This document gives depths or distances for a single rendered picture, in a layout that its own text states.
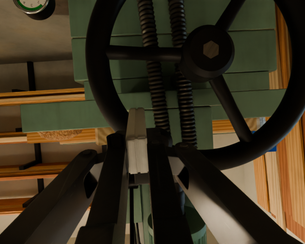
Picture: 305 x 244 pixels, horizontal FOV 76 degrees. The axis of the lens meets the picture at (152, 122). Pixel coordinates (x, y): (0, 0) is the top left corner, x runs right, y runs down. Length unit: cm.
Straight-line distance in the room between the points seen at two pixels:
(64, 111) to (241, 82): 38
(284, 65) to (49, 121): 171
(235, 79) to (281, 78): 143
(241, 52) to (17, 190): 363
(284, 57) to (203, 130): 159
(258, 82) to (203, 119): 20
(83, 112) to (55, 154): 292
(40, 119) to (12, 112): 315
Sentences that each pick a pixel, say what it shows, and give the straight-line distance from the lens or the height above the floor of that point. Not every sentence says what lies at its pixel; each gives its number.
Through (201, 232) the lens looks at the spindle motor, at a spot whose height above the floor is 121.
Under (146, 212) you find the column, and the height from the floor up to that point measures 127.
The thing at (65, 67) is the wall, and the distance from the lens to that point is 328.
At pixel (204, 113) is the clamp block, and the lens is 34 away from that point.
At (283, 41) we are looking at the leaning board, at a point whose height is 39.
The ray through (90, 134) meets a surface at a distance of 60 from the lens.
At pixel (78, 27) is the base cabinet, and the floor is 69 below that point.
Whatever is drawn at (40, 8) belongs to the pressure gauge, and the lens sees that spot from 43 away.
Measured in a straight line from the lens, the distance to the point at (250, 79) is 48.
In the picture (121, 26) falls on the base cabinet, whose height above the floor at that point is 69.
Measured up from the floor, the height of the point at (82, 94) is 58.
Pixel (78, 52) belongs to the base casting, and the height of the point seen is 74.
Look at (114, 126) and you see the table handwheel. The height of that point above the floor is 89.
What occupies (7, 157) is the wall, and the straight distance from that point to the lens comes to 373.
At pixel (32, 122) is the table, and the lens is 48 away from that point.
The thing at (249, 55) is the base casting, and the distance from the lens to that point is 49.
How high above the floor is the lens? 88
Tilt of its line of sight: 2 degrees up
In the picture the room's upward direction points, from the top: 176 degrees clockwise
